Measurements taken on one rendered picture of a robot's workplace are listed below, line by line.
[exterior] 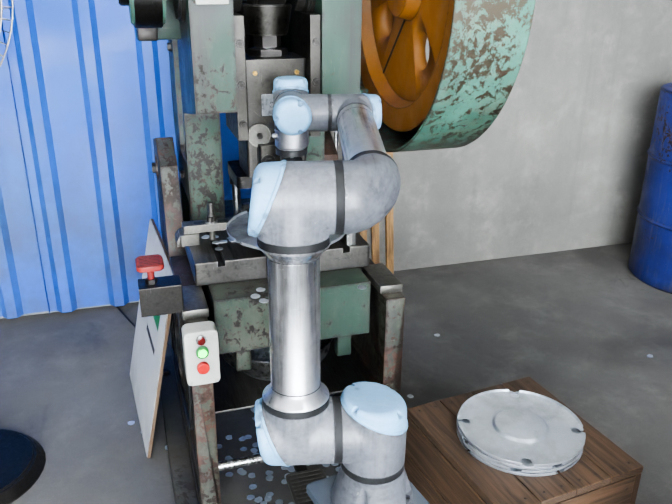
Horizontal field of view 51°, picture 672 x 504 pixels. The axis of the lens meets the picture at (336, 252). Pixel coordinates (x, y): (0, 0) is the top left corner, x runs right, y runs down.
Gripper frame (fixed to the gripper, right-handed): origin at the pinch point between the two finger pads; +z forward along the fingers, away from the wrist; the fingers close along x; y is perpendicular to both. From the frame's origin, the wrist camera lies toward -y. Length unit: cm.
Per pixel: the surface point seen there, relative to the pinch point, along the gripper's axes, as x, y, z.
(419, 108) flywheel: -33.1, 7.7, -26.0
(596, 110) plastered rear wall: -186, 140, 7
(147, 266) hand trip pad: 33.5, -0.8, 3.7
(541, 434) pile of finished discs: -49, -35, 41
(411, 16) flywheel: -36, 22, -46
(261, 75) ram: 3.3, 17.0, -33.8
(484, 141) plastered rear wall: -127, 140, 19
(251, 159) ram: 6.4, 17.0, -13.9
